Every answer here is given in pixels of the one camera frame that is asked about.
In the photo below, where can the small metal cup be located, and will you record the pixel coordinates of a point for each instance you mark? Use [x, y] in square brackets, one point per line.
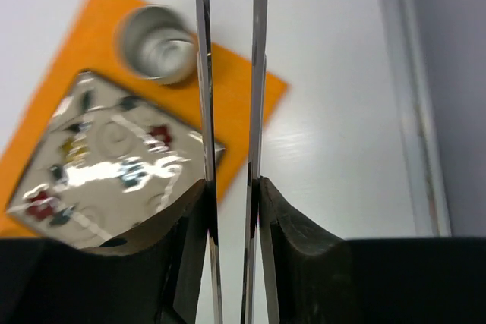
[153, 43]

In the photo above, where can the square floral ceramic plate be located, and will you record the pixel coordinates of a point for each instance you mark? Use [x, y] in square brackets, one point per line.
[106, 161]

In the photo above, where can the metal tongs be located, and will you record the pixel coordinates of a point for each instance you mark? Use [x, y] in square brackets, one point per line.
[258, 84]

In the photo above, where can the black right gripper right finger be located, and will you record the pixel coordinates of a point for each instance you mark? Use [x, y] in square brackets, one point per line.
[313, 276]

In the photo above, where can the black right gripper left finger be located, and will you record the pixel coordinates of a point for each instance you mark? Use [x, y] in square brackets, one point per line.
[148, 274]

